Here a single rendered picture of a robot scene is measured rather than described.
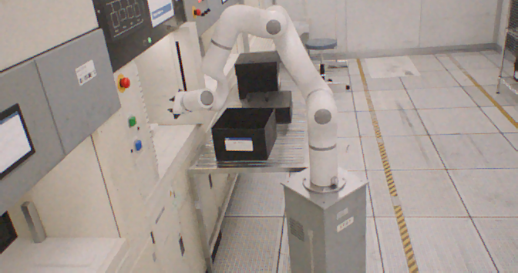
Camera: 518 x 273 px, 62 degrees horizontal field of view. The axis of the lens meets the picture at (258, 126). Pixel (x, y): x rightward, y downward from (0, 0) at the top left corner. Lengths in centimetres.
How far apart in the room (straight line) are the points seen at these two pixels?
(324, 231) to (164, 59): 118
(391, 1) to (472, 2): 105
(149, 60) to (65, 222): 99
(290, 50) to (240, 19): 22
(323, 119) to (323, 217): 42
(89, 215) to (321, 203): 89
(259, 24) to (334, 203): 79
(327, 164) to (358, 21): 462
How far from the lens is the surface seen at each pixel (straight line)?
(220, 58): 168
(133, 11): 175
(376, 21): 634
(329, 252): 195
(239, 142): 212
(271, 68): 285
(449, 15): 651
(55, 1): 133
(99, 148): 148
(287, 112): 249
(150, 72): 235
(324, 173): 185
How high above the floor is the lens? 179
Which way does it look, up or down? 24 degrees down
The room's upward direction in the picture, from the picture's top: 6 degrees counter-clockwise
